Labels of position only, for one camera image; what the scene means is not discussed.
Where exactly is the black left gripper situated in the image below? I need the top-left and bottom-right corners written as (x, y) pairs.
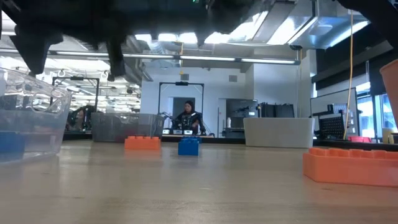
top-left (0, 0), bottom-right (133, 78)

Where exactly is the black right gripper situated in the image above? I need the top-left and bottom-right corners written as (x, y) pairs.
top-left (132, 0), bottom-right (256, 47)

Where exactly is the clear plastic bin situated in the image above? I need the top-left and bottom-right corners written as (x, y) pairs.
top-left (0, 66), bottom-right (73, 164)

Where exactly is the orange toy brick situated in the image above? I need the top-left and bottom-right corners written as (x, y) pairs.
top-left (124, 135), bottom-right (162, 151)
top-left (302, 147), bottom-right (398, 189)

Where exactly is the long ceiling light strip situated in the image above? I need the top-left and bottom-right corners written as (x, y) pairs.
top-left (46, 49), bottom-right (302, 65)

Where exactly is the person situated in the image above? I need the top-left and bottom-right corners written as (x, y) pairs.
top-left (67, 105), bottom-right (94, 131)
top-left (174, 100), bottom-right (206, 135)

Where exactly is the black cabinet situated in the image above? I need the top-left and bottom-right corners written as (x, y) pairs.
top-left (257, 102), bottom-right (295, 118)

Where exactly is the white plastic bin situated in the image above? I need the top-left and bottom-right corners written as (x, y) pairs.
top-left (243, 116), bottom-right (316, 149)

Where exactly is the black pegboard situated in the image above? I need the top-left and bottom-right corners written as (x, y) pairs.
top-left (317, 113), bottom-right (346, 140)

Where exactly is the red plastic crate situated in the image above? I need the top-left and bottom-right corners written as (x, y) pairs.
top-left (347, 135), bottom-right (373, 143)

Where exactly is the orange plastic bin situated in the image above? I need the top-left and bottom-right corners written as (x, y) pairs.
top-left (379, 59), bottom-right (398, 125)

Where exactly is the black gantry frame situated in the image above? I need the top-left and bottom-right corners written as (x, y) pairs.
top-left (51, 76), bottom-right (100, 125)
top-left (157, 81), bottom-right (205, 134)

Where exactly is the black aluminium table frame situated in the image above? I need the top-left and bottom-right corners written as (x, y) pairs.
top-left (62, 129), bottom-right (398, 153)

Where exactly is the yellow extension cable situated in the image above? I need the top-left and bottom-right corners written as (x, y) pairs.
top-left (342, 12), bottom-right (355, 140)

